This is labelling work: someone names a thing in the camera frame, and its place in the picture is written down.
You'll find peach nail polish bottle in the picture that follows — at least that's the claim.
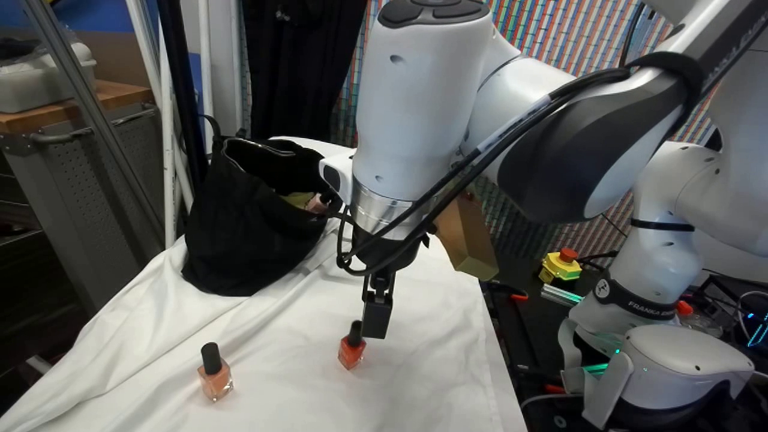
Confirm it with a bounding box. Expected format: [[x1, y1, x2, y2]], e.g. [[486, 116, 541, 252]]
[[195, 339, 239, 406]]

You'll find teal translucent bar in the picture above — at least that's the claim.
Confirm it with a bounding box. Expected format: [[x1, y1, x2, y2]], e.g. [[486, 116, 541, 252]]
[[541, 282, 588, 309]]

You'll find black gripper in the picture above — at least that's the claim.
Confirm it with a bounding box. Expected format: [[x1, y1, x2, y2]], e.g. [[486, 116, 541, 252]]
[[351, 229, 428, 340]]

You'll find black handbag with straps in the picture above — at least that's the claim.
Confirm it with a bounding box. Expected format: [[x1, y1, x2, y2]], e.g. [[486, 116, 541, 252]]
[[181, 130, 351, 297]]

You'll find moire patterned screen panel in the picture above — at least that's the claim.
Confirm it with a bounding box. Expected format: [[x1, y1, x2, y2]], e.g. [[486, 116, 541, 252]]
[[332, 0, 723, 261]]

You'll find blue board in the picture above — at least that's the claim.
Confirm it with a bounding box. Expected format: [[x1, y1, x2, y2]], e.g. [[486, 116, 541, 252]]
[[51, 0, 163, 36]]

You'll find black vertical pole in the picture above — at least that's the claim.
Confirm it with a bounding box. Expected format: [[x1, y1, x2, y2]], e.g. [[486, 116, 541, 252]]
[[155, 0, 210, 235]]

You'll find yellow emergency stop button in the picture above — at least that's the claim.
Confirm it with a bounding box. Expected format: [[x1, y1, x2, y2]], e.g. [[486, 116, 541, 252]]
[[539, 246, 585, 286]]

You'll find wooden board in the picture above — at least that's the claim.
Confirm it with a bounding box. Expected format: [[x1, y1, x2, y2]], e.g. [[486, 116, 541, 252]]
[[0, 78, 156, 136]]

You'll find white tablecloth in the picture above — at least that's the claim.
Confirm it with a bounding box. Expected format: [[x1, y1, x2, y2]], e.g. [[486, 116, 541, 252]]
[[0, 136, 531, 432]]

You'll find wrist camera with yellow mount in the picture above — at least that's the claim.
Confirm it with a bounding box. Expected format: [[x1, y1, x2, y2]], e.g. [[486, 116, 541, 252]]
[[433, 189, 504, 283]]

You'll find red-orange nail polish bottle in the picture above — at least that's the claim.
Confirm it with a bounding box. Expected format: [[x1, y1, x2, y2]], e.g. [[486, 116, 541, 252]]
[[336, 320, 369, 372]]

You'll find yellow-green cloth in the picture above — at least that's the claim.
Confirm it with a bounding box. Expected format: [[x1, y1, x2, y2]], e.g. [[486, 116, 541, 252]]
[[276, 189, 319, 212]]

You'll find gray perforated metal cabinet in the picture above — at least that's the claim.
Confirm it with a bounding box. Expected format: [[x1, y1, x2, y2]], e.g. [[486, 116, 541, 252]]
[[0, 105, 167, 314]]

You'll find aluminium frame post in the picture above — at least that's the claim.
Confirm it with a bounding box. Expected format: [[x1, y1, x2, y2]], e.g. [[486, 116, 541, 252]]
[[21, 0, 167, 249]]

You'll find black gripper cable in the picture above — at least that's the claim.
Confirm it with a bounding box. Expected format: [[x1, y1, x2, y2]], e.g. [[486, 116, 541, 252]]
[[333, 68, 698, 274]]

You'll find white plastic container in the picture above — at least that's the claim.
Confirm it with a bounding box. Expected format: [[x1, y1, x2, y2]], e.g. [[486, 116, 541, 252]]
[[0, 36, 102, 116]]

